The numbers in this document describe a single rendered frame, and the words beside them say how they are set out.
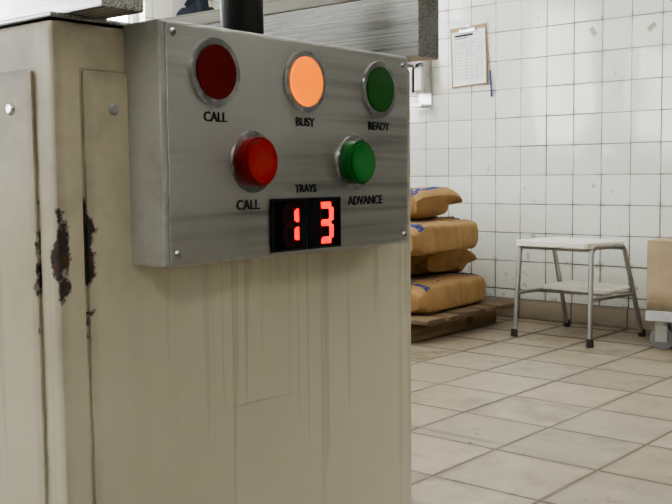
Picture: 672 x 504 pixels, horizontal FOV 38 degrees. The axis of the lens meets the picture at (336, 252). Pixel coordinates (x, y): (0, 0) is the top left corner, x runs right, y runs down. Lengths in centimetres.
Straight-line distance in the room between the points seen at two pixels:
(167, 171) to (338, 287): 21
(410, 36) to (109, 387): 35
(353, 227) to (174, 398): 17
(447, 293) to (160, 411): 402
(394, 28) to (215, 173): 24
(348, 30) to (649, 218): 411
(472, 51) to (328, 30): 453
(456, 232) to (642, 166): 94
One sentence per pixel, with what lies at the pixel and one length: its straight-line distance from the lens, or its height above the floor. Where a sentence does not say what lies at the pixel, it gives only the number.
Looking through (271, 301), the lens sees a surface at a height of 67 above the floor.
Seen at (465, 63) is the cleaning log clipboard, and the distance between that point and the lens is 534.
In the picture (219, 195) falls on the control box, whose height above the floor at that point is 74.
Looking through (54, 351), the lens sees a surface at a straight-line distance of 56.
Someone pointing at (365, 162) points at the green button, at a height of 76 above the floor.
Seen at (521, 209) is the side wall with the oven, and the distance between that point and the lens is 514.
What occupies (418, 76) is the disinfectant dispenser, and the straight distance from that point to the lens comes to 543.
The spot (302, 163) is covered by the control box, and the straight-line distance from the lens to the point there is 63.
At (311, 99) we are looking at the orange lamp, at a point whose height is 80.
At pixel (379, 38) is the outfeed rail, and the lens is 77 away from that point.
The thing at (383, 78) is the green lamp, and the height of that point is 82.
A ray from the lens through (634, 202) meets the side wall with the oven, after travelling 486.
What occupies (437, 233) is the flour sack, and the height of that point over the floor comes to 48.
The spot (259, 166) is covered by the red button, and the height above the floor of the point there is 76.
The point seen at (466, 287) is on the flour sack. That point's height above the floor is 21.
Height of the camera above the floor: 75
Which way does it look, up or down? 4 degrees down
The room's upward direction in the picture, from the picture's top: 1 degrees counter-clockwise
